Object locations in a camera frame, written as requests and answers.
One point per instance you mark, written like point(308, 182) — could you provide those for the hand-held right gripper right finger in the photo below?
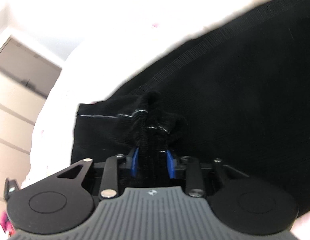
point(171, 166)

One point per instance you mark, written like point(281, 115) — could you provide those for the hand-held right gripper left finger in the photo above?
point(134, 163)

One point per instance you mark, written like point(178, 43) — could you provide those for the black pants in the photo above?
point(232, 92)

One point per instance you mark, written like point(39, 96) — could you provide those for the beige wardrobe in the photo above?
point(17, 120)

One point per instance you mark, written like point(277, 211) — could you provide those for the pink floral bed blanket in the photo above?
point(107, 50)

